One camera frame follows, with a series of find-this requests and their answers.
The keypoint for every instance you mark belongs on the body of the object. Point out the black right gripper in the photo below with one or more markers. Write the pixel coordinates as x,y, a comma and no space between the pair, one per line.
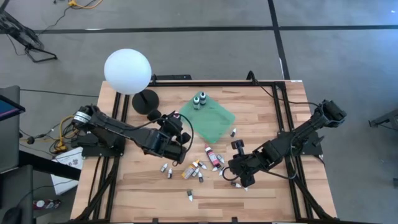
247,181

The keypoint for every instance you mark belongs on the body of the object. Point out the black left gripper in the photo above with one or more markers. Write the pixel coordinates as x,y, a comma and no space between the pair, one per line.
154,115

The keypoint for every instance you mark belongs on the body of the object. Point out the large green food coloring bottle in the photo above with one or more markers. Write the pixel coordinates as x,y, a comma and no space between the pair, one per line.
196,102

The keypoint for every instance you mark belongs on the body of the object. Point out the large black-capped food coloring bottle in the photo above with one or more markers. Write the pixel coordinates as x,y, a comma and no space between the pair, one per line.
202,98

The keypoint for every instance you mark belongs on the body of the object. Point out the small white-capped dye bottle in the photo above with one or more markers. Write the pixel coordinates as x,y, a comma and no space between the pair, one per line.
202,165
200,176
190,195
233,132
169,173
220,159
221,171
215,168
163,167
236,184

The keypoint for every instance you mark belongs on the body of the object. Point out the large pink-capped food coloring bottle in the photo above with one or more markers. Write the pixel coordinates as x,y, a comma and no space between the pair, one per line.
212,157

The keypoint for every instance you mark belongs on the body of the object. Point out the large orange yellow-capped coloring bottle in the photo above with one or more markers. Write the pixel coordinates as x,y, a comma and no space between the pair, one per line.
188,171

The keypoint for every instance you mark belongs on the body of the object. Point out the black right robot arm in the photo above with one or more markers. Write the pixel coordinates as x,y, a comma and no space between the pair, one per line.
304,130

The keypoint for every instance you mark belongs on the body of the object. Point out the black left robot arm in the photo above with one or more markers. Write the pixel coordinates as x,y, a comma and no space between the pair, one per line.
124,132

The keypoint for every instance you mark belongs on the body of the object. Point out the translucent green plastic tray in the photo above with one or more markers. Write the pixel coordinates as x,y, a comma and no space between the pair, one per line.
214,124

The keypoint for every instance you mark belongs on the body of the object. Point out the black table edge clamp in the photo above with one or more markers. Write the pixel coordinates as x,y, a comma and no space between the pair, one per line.
234,220
155,221

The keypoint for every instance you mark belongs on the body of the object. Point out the black power strip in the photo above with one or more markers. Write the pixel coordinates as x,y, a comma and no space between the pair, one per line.
171,77

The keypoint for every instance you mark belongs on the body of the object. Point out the small green dye bottle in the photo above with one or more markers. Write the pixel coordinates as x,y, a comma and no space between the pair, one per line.
195,172

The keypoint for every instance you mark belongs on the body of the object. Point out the white globe table lamp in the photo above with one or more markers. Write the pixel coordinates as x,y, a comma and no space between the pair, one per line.
127,71

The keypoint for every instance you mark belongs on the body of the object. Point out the white printed box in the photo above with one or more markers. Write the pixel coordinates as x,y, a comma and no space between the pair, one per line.
62,185

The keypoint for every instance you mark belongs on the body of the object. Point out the black desk foot bar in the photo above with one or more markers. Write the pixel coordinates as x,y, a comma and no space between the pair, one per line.
46,165

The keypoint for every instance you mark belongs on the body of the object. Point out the black stand foot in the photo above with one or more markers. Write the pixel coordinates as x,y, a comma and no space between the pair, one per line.
384,118

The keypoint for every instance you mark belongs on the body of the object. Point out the red and white packet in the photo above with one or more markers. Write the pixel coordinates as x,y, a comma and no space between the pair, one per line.
46,204

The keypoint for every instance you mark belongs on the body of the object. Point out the grey desk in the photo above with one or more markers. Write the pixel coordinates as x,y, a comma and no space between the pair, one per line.
9,140

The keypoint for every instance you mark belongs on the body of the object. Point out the tablet with blue screen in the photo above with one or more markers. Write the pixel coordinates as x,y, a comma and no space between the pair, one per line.
6,109

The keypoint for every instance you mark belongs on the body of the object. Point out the black tripod stand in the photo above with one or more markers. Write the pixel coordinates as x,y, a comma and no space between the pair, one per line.
21,34

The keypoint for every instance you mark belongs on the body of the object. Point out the black computer mouse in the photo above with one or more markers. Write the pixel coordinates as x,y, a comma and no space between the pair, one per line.
11,216

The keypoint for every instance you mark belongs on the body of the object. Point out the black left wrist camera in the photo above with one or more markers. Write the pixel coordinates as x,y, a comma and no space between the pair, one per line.
170,126

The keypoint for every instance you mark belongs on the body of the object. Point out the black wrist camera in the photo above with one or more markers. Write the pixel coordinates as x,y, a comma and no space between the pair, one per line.
234,166
170,126

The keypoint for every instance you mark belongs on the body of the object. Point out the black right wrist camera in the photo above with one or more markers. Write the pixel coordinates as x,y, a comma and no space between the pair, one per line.
234,166

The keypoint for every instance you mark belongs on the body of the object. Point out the black aluminium table frame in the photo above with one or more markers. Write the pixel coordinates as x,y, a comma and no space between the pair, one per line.
217,83

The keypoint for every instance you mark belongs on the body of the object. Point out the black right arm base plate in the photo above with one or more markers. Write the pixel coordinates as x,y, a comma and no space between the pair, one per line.
314,146

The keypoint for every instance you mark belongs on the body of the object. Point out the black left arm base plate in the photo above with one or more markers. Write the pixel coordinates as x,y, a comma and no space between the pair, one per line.
93,151

